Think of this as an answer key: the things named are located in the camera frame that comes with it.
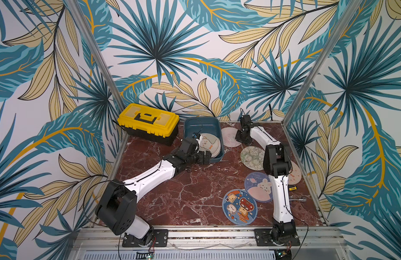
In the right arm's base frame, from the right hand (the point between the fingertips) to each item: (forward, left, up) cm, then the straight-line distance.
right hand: (240, 139), depth 110 cm
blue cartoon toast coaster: (-43, +8, -2) cm, 44 cm away
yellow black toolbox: (0, +57, +17) cm, 59 cm away
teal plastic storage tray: (+13, +23, +1) cm, 26 cm away
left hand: (-22, +26, +15) cm, 37 cm away
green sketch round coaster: (-15, -5, 0) cm, 16 cm away
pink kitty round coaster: (+2, +8, 0) cm, 8 cm away
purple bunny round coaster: (-33, -5, -1) cm, 33 cm away
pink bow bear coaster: (-28, -27, -2) cm, 39 cm away
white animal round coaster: (-3, +22, +1) cm, 22 cm away
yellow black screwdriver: (-35, -21, +1) cm, 41 cm away
